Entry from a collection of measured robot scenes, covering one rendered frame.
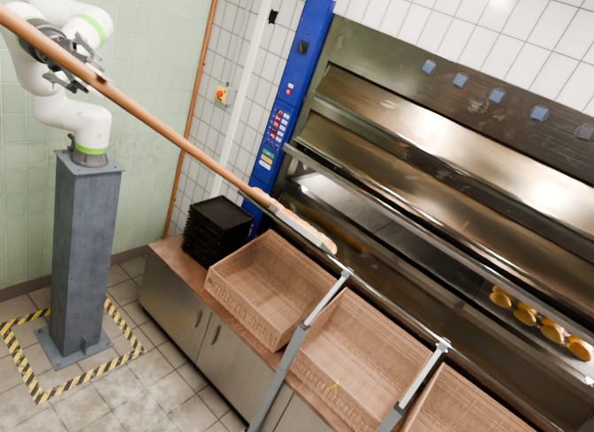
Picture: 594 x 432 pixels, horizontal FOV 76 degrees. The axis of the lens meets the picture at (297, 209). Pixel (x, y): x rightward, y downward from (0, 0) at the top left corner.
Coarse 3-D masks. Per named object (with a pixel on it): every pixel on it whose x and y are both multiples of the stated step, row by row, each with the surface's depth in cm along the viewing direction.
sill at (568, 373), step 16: (304, 192) 222; (320, 208) 217; (352, 224) 207; (368, 240) 203; (400, 256) 195; (416, 272) 190; (448, 288) 184; (464, 304) 179; (480, 320) 177; (496, 320) 175; (512, 336) 170; (528, 352) 167; (544, 352) 166; (560, 368) 161; (576, 384) 159; (592, 384) 158
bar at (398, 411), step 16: (240, 192) 199; (288, 224) 185; (304, 240) 180; (352, 272) 169; (336, 288) 169; (368, 288) 165; (320, 304) 167; (416, 320) 156; (304, 336) 165; (432, 336) 152; (288, 352) 170; (288, 368) 176; (272, 384) 181; (416, 384) 146; (272, 400) 188; (256, 416) 193; (400, 416) 142
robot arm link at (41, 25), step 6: (36, 18) 89; (30, 24) 87; (36, 24) 87; (42, 24) 87; (48, 24) 88; (42, 30) 87; (48, 30) 88; (54, 30) 89; (60, 30) 90; (18, 36) 89; (66, 36) 92; (24, 42) 87; (24, 48) 89; (30, 48) 87; (30, 54) 88; (36, 60) 90
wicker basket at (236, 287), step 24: (264, 240) 239; (216, 264) 210; (240, 264) 233; (264, 264) 240; (288, 264) 232; (312, 264) 223; (216, 288) 216; (240, 288) 223; (264, 288) 229; (288, 288) 231; (312, 288) 223; (240, 312) 207; (264, 312) 213; (288, 312) 219; (312, 312) 208; (264, 336) 193; (288, 336) 196
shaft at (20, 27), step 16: (0, 16) 62; (16, 16) 64; (16, 32) 65; (32, 32) 67; (48, 48) 70; (64, 64) 74; (80, 64) 76; (96, 80) 80; (112, 96) 84; (128, 112) 91; (144, 112) 93; (160, 128) 99; (176, 144) 106; (192, 144) 112; (208, 160) 119; (224, 176) 130; (256, 192) 152
